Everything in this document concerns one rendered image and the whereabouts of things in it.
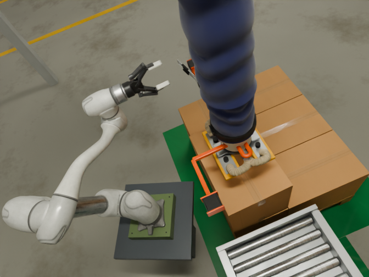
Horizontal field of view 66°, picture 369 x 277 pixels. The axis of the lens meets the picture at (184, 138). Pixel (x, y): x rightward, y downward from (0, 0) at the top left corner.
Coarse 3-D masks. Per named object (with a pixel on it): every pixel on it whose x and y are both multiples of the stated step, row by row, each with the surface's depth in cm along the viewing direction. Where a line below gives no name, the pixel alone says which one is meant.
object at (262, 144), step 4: (260, 136) 158; (256, 140) 157; (260, 140) 156; (252, 144) 156; (256, 144) 153; (260, 144) 155; (264, 144) 155; (252, 148) 155; (256, 148) 154; (260, 148) 154; (264, 148) 153; (268, 148) 153; (256, 152) 153; (256, 156) 152; (260, 156) 151; (272, 156) 150
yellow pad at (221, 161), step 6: (204, 132) 168; (204, 138) 167; (210, 138) 164; (216, 138) 160; (210, 144) 162; (216, 156) 158; (222, 156) 156; (228, 156) 156; (216, 162) 157; (222, 162) 154; (228, 162) 154; (234, 162) 153; (222, 168) 153; (228, 174) 150
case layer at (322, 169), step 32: (256, 96) 245; (288, 96) 237; (192, 128) 243; (256, 128) 228; (288, 128) 222; (320, 128) 216; (288, 160) 208; (320, 160) 202; (352, 160) 197; (320, 192) 191; (352, 192) 216; (256, 224) 193
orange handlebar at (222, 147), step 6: (192, 72) 181; (222, 144) 147; (246, 144) 144; (210, 150) 147; (216, 150) 146; (240, 150) 143; (198, 156) 146; (204, 156) 146; (246, 156) 140; (192, 162) 145; (198, 168) 143; (198, 174) 141; (204, 180) 139; (204, 186) 137
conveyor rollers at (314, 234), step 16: (304, 224) 183; (256, 240) 184; (272, 240) 183; (304, 240) 178; (256, 256) 179; (272, 256) 178; (304, 256) 173; (272, 272) 173; (304, 272) 169; (320, 272) 168
